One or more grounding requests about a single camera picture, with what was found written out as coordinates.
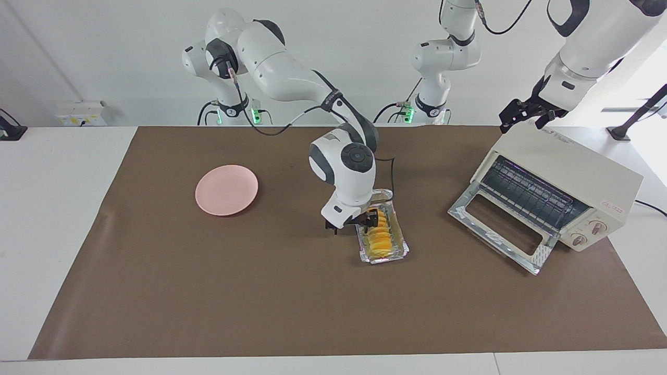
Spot black oven power cord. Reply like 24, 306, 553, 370
634, 199, 667, 218

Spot brown table mat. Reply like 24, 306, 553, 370
28, 125, 667, 360

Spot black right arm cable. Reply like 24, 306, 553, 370
208, 52, 396, 202

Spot yellow sliced bread loaf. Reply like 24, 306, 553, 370
364, 208, 393, 259

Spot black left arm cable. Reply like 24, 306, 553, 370
473, 0, 534, 36

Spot black clamp mount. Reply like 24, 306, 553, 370
0, 108, 28, 142

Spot black angled camera stand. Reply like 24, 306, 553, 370
607, 83, 667, 143

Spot black right base cables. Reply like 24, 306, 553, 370
196, 100, 222, 126

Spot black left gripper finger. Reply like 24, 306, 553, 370
499, 97, 528, 134
529, 102, 570, 131

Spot black base cables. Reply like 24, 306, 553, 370
196, 100, 222, 126
372, 78, 424, 124

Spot black left base cables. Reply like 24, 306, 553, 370
372, 78, 424, 124

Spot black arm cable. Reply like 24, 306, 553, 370
473, 0, 534, 36
208, 52, 396, 202

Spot white toaster oven body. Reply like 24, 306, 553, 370
471, 125, 645, 253

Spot white wall socket box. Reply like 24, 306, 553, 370
55, 100, 108, 127

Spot metal oven wire rack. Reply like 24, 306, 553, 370
479, 155, 590, 233

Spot pink round plate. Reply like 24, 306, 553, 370
195, 165, 260, 217

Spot aluminium foil tray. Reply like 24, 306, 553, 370
355, 188, 410, 265

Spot glass oven door, foil frame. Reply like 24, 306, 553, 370
448, 183, 558, 276

